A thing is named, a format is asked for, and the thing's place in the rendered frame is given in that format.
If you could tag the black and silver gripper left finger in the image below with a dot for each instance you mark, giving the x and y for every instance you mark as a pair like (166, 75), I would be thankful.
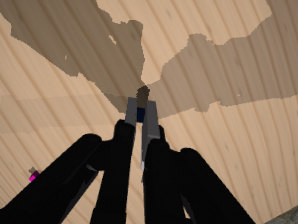
(50, 197)

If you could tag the magenta rod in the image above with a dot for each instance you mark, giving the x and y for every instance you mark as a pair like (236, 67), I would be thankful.
(35, 174)

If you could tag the small blue block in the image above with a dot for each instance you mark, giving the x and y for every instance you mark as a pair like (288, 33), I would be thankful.
(140, 114)

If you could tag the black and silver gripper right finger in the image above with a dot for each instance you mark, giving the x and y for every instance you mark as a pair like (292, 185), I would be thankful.
(205, 197)

